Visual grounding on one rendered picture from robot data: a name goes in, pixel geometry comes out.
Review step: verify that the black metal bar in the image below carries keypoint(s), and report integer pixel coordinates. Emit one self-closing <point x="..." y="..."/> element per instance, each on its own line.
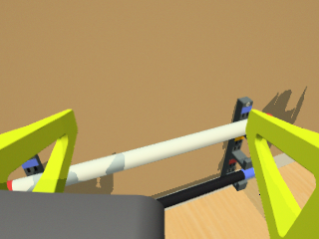
<point x="204" y="188"/>

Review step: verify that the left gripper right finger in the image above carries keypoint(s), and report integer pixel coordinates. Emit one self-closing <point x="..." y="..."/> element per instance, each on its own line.
<point x="279" y="205"/>

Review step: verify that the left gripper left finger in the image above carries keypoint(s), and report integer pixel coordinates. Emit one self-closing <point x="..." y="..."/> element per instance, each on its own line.
<point x="19" y="145"/>

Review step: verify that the white tube with red ends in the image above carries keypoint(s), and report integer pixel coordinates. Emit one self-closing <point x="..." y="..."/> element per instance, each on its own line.
<point x="136" y="157"/>

